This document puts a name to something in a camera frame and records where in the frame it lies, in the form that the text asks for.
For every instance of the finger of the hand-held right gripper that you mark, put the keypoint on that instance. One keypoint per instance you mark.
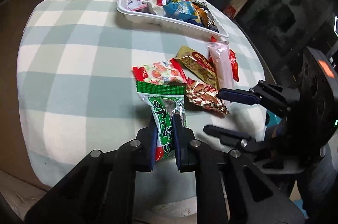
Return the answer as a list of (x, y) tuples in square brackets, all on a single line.
[(237, 96), (227, 134)]

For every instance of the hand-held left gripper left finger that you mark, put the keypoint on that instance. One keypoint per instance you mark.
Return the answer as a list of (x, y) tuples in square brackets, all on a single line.
[(151, 142)]

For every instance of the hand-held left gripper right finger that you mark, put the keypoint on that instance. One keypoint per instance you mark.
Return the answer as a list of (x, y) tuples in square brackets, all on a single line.
[(178, 142)]

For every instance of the green snack packet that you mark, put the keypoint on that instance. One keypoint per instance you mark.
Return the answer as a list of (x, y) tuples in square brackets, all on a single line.
[(165, 118)]

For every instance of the brown dotted chocolate packet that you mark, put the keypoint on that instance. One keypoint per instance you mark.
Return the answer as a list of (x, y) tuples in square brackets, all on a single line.
[(204, 97)]

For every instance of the blue cookie packet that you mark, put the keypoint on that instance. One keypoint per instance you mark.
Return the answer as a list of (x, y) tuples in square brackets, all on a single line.
[(212, 25)]

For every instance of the orange snack packet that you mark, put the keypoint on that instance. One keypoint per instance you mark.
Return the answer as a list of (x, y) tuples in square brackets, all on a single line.
[(202, 15)]

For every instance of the light blue snack packet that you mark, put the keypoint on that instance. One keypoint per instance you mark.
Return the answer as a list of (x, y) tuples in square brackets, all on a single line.
[(179, 9)]

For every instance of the white plastic tray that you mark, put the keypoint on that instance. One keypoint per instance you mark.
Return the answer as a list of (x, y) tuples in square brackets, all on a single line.
[(148, 18)]

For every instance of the pale pink long snack packet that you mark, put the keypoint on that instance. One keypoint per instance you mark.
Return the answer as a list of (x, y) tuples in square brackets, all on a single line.
[(220, 65)]

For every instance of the teal plastic stool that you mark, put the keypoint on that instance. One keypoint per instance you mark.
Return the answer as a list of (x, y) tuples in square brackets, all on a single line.
[(268, 118)]

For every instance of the gold snack packet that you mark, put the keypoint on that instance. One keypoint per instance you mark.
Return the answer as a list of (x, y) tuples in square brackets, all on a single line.
[(196, 63)]

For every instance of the white red printed snack packet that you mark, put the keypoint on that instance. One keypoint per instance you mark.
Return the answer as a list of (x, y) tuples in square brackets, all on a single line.
[(158, 72)]

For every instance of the red bag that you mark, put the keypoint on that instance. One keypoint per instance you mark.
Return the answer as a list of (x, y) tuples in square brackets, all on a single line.
[(230, 12)]

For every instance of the green white checked tablecloth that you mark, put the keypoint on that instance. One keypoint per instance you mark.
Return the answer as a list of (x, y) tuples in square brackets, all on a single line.
[(79, 55)]

